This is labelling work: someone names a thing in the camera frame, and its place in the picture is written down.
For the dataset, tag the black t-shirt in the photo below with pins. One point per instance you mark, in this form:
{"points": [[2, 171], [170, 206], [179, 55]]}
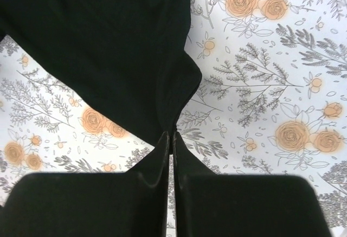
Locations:
{"points": [[125, 58]]}

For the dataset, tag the floral patterned table mat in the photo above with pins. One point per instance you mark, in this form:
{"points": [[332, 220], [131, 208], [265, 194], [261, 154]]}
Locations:
{"points": [[272, 101]]}

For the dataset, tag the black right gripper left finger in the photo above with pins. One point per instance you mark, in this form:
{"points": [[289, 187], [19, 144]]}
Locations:
{"points": [[132, 203]]}

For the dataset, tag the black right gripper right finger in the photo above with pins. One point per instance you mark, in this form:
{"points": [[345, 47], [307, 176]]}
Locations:
{"points": [[209, 204]]}

